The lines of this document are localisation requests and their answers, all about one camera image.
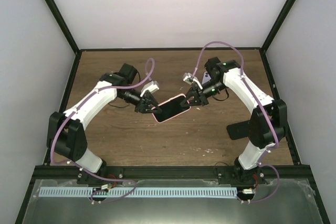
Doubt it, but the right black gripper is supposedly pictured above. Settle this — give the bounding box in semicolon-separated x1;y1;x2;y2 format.
181;80;227;106

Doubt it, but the black phone case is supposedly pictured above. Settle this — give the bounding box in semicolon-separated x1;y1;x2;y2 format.
226;121;249;140

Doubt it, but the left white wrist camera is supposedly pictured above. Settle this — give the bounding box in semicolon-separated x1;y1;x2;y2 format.
140;81;160;97

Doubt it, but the pink phone case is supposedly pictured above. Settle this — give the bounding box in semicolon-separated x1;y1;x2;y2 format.
153;93;191;124

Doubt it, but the black enclosure frame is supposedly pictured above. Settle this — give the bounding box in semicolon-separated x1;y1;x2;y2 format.
15;0;330;224

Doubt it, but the lavender phone case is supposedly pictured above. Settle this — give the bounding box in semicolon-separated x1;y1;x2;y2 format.
202;72;211;84

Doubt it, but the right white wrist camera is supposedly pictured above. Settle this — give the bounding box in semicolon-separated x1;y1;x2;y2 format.
183;72;203;91

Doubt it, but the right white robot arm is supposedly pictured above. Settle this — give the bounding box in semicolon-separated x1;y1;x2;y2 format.
181;57;288;184

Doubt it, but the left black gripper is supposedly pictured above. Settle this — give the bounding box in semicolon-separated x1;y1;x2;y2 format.
118;88;162;114

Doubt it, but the light blue slotted cable duct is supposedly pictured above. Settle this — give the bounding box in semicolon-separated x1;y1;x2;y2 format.
38;187;237;199

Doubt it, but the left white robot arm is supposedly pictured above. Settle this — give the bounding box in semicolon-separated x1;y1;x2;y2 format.
47;63;162;184

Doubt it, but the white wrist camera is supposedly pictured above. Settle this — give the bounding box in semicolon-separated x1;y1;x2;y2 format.
140;81;160;97
183;72;203;91

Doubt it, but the black front mounting rail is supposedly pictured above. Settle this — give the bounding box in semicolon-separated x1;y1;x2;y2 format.
34;165;310;183

